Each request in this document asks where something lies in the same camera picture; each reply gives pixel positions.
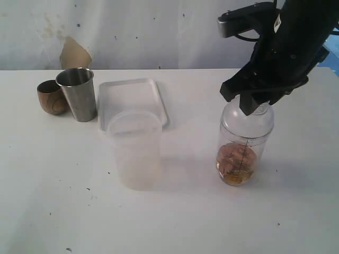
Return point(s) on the brown wooden cup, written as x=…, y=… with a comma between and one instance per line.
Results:
x=51, y=98

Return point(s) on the clear measuring beaker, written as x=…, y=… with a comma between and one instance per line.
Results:
x=256, y=144

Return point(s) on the translucent plastic container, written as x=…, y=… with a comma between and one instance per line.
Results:
x=135, y=137

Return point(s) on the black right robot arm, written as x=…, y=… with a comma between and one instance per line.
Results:
x=305, y=17

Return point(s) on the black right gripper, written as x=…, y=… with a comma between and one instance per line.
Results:
x=277, y=66

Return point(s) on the clear plastic dome lid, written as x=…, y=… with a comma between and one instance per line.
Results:
x=255, y=125

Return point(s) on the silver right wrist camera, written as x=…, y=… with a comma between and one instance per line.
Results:
x=258, y=17

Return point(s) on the white rectangular tray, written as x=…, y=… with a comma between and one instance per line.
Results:
x=135, y=94

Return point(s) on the stainless steel cup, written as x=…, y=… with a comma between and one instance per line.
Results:
x=78, y=89

